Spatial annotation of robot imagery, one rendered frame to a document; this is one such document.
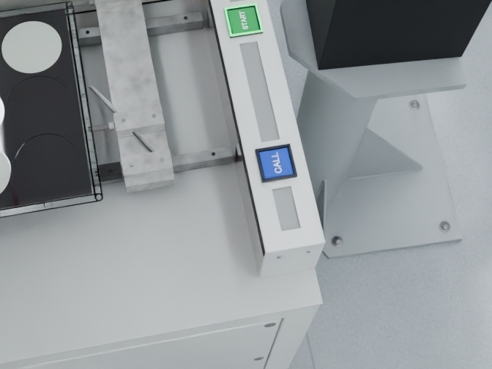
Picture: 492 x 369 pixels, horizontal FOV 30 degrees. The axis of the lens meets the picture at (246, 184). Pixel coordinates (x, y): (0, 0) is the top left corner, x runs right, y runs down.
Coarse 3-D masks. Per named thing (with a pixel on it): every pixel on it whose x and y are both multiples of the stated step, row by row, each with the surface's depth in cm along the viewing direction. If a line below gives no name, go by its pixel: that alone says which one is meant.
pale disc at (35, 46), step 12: (24, 24) 157; (36, 24) 157; (12, 36) 156; (24, 36) 156; (36, 36) 156; (48, 36) 156; (12, 48) 155; (24, 48) 155; (36, 48) 155; (48, 48) 155; (60, 48) 156; (12, 60) 154; (24, 60) 154; (36, 60) 155; (48, 60) 155
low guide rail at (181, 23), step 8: (168, 16) 165; (176, 16) 165; (184, 16) 165; (192, 16) 165; (200, 16) 165; (152, 24) 164; (160, 24) 164; (168, 24) 164; (176, 24) 164; (184, 24) 165; (192, 24) 165; (200, 24) 166; (80, 32) 163; (88, 32) 163; (96, 32) 163; (152, 32) 165; (160, 32) 166; (168, 32) 166; (176, 32) 167; (80, 40) 163; (88, 40) 163; (96, 40) 164
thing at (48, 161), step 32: (0, 32) 156; (64, 32) 157; (0, 64) 154; (64, 64) 154; (0, 96) 152; (32, 96) 152; (64, 96) 152; (0, 128) 150; (32, 128) 150; (64, 128) 150; (32, 160) 148; (64, 160) 148; (32, 192) 146; (64, 192) 146
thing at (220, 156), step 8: (192, 152) 155; (200, 152) 155; (208, 152) 155; (216, 152) 155; (224, 152) 155; (176, 160) 154; (184, 160) 155; (192, 160) 155; (200, 160) 155; (208, 160) 155; (216, 160) 156; (224, 160) 156; (176, 168) 155; (184, 168) 156; (192, 168) 157
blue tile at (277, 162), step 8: (264, 152) 143; (272, 152) 143; (280, 152) 143; (264, 160) 143; (272, 160) 143; (280, 160) 143; (288, 160) 143; (264, 168) 142; (272, 168) 142; (280, 168) 142; (288, 168) 143; (264, 176) 142; (272, 176) 142
